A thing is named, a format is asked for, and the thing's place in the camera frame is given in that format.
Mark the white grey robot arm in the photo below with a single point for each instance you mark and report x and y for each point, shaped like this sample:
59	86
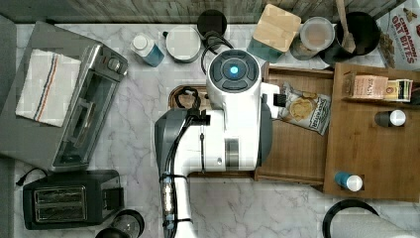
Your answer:
235	134

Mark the dark wooden cutting board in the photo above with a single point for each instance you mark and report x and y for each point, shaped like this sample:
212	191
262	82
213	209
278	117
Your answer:
184	94

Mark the white round lidded container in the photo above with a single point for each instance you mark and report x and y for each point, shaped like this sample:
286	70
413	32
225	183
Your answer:
183	43

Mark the wooden tray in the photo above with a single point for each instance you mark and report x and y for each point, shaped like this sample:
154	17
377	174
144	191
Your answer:
297	154

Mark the black round cup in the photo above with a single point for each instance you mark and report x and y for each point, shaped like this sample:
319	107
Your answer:
211	21

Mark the blue bottle white cap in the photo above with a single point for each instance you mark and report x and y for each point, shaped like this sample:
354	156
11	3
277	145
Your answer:
146	49

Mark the potato chips bag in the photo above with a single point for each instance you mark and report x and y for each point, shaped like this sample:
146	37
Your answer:
308	110

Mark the teal canister wooden lid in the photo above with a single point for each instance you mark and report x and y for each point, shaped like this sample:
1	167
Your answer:
274	33

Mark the glass jar clear lid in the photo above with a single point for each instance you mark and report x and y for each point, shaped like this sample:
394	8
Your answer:
314	36

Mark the silver toaster oven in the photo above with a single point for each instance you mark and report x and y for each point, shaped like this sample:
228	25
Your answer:
69	147

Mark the pink tea box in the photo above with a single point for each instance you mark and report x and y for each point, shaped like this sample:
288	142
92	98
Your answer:
368	86

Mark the wooden spoon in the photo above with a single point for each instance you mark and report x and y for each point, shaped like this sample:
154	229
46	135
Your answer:
348	41

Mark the blue shaker white cap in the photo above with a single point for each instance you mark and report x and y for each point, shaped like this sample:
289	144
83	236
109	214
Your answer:
348	181

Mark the striped white dish towel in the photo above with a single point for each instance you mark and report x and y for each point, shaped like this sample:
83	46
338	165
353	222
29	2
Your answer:
48	87

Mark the wooden raised shelf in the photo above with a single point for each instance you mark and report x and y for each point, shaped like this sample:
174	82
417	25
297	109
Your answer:
387	159

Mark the black two-slot toaster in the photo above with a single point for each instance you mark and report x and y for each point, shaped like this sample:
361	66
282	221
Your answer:
72	200

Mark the black utensil holder pot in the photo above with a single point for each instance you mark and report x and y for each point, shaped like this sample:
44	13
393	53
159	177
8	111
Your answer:
366	35

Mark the black shaker white cap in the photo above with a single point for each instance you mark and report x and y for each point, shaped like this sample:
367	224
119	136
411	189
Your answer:
394	118

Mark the yellow tea box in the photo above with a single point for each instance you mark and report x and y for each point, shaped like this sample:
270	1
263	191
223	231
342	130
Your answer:
398	90

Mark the cinnamon oat bites box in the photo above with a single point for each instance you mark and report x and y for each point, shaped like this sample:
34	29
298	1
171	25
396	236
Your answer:
399	43

